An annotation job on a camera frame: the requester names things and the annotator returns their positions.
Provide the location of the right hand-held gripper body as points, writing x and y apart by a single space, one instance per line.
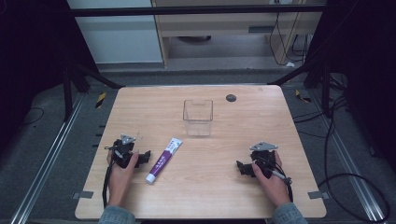
265 157

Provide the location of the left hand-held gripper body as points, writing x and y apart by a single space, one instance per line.
122 150

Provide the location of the white and purple toothpaste tube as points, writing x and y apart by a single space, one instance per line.
164 160

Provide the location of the clear plastic container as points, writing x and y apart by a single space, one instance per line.
198 121

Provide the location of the person's left hand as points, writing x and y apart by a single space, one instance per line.
120 183

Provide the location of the person's right hand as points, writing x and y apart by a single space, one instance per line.
274 188

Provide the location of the yellow and black tape strip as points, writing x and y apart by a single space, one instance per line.
100 100
302 97

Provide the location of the dark round table grommet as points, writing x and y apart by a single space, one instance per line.
231 98

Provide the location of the black metal stand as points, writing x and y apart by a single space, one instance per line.
67 96
325 90

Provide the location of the white cabinet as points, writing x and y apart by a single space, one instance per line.
118 40

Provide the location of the dark curtain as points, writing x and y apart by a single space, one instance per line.
31 56
367 62

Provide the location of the light wooden desk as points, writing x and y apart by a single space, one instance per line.
218 23

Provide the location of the aluminium floor rail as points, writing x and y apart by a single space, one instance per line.
351 168
46 161

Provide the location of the black horizontal frame bar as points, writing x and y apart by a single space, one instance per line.
186 11

